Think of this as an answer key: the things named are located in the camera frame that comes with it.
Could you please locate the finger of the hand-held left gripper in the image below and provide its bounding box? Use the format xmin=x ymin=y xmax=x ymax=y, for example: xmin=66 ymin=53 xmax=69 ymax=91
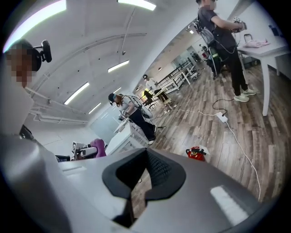
xmin=79 ymin=147 xmax=99 ymax=158

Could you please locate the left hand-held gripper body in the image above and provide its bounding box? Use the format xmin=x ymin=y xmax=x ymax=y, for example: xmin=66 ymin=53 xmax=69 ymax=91
xmin=71 ymin=141 xmax=91 ymax=160

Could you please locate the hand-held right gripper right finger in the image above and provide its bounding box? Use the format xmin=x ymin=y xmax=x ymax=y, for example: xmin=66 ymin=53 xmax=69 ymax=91
xmin=134 ymin=147 xmax=271 ymax=233

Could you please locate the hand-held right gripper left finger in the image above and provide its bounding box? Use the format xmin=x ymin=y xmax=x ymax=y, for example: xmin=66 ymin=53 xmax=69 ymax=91
xmin=2 ymin=136 xmax=146 ymax=233

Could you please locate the red fire extinguisher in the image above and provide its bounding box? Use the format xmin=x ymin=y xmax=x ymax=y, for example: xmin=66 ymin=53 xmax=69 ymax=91
xmin=186 ymin=146 xmax=207 ymax=162

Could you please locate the white table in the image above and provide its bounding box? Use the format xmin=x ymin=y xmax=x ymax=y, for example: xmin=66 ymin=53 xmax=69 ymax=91
xmin=113 ymin=118 xmax=130 ymax=134
xmin=236 ymin=36 xmax=291 ymax=117
xmin=105 ymin=122 xmax=150 ymax=156

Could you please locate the ceiling light strip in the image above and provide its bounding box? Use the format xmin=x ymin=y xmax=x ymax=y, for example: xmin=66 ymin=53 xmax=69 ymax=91
xmin=107 ymin=60 xmax=130 ymax=73
xmin=117 ymin=0 xmax=157 ymax=11
xmin=64 ymin=82 xmax=90 ymax=106
xmin=88 ymin=102 xmax=102 ymax=115

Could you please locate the white round floor stand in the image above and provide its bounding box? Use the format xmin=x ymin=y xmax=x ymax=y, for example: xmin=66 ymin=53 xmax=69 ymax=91
xmin=140 ymin=106 xmax=155 ymax=119

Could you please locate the round wooden table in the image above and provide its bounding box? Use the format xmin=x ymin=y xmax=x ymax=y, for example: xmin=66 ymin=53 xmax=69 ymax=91
xmin=154 ymin=88 xmax=174 ymax=111

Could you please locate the person's head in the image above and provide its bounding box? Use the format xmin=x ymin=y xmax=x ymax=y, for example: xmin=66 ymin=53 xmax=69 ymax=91
xmin=3 ymin=38 xmax=43 ymax=88

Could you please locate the dark green chair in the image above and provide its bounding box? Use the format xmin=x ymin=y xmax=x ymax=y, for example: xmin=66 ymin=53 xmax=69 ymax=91
xmin=207 ymin=44 xmax=229 ymax=80

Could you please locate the pink cloth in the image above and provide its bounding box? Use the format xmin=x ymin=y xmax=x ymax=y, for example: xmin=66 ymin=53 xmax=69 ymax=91
xmin=242 ymin=39 xmax=271 ymax=48

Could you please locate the white power cable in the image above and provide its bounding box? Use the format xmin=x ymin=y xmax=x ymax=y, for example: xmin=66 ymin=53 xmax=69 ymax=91
xmin=167 ymin=109 xmax=218 ymax=116
xmin=226 ymin=122 xmax=261 ymax=201

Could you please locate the black plugged cable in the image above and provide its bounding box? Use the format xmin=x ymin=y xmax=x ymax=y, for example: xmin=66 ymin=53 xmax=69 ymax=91
xmin=212 ymin=98 xmax=235 ymax=117

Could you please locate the black head camera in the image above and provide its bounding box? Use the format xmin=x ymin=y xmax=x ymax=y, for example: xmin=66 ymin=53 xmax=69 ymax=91
xmin=33 ymin=40 xmax=52 ymax=63

